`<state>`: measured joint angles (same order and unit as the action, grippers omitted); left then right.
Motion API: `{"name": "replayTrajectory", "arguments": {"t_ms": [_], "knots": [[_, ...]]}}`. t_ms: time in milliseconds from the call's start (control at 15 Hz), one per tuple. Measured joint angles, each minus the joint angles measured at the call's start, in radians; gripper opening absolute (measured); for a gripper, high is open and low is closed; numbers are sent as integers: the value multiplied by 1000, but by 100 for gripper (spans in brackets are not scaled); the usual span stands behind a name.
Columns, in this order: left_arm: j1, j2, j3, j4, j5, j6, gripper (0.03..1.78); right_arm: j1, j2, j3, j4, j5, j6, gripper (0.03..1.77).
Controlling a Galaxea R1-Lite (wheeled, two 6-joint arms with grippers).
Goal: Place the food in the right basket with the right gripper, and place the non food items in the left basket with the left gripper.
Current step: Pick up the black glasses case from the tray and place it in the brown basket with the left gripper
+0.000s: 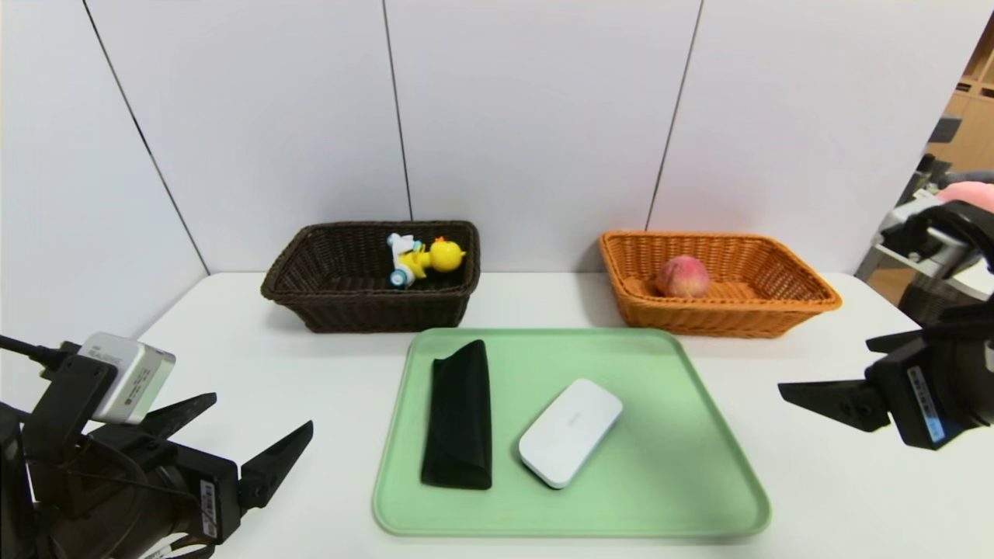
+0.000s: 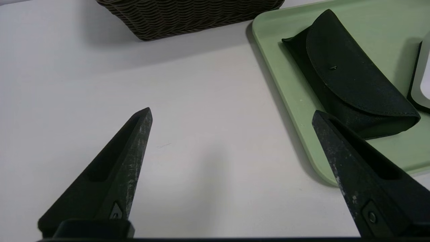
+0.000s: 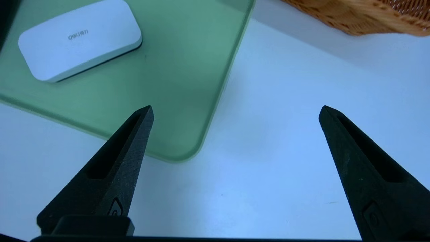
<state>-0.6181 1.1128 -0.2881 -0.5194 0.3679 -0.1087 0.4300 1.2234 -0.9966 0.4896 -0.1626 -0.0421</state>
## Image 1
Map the wooden shelf unit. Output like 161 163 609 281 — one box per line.
924 31 994 175

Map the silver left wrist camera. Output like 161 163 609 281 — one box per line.
78 332 176 425

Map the dark brown wicker basket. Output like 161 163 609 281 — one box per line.
260 221 481 335

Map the light green plastic tray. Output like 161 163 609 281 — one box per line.
372 328 772 538

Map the white rounded power bank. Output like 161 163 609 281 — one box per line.
519 378 624 491

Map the orange wicker basket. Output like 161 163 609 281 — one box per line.
598 231 843 339

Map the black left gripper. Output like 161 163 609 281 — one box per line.
49 391 315 559

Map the pink plush toy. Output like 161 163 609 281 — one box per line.
936 182 994 214

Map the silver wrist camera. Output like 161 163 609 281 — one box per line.
78 332 176 425
880 200 994 280

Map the black glasses case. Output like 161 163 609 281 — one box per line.
422 340 494 491

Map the red yellow peach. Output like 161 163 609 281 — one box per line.
655 255 711 299

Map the yellow duck toy car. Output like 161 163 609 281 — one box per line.
386 232 467 289

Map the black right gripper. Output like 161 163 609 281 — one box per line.
777 328 994 450

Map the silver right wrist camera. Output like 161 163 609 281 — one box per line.
880 200 994 280

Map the black left camera cable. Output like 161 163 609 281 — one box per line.
0 334 71 370

